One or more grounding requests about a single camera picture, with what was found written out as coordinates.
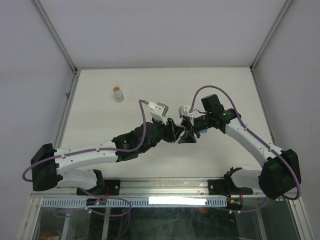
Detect small clear orange-capped vial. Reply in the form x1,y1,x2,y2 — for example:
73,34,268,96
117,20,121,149
112,86,124,103

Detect white slotted cable duct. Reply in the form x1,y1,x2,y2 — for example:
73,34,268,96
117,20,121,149
42,196,227,208

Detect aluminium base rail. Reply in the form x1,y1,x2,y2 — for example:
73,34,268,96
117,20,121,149
31,178,265,198

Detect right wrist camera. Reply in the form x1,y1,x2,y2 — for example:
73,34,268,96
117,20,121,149
178,105,193,119

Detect blue weekly pill organizer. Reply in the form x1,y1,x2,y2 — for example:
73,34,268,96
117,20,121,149
200,129,208,134

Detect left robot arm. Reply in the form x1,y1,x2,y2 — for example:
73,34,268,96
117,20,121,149
22,118,185,195

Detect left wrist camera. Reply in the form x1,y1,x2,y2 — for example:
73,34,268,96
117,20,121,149
147,101,169,125

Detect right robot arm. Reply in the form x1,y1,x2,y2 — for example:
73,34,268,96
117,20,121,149
178,94,302,200

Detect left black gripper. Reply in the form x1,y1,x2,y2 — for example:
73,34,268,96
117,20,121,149
140,117,184,154

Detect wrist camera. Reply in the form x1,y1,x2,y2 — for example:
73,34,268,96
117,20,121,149
147,101,169,125
178,105,193,119

